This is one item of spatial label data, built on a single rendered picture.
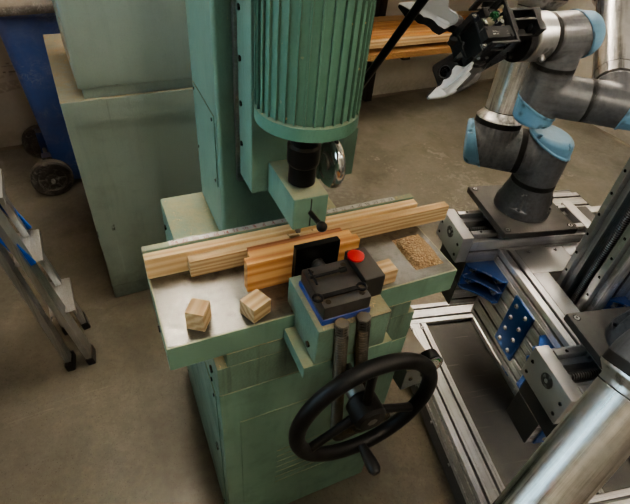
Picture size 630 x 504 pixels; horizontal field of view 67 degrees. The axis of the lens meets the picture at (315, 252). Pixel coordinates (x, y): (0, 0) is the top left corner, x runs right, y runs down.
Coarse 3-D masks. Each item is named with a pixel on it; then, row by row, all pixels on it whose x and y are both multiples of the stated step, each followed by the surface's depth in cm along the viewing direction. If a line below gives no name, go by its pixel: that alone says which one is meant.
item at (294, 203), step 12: (276, 168) 92; (288, 168) 93; (276, 180) 92; (276, 192) 93; (288, 192) 87; (300, 192) 87; (312, 192) 87; (324, 192) 88; (288, 204) 88; (300, 204) 86; (312, 204) 87; (324, 204) 89; (288, 216) 90; (300, 216) 88; (324, 216) 91
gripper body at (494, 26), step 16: (480, 0) 68; (496, 0) 69; (480, 16) 70; (496, 16) 70; (512, 16) 70; (528, 16) 72; (464, 32) 72; (480, 32) 69; (496, 32) 68; (512, 32) 69; (528, 32) 73; (464, 48) 73; (480, 48) 69; (496, 48) 70; (512, 48) 76; (528, 48) 74; (480, 64) 74
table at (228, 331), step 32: (384, 256) 101; (160, 288) 89; (192, 288) 90; (224, 288) 91; (384, 288) 94; (416, 288) 98; (448, 288) 104; (160, 320) 84; (224, 320) 85; (288, 320) 88; (192, 352) 82; (224, 352) 86; (352, 352) 86
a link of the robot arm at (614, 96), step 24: (600, 0) 95; (624, 0) 91; (624, 24) 88; (600, 48) 89; (624, 48) 85; (600, 72) 86; (624, 72) 83; (600, 96) 82; (624, 96) 81; (600, 120) 84; (624, 120) 82
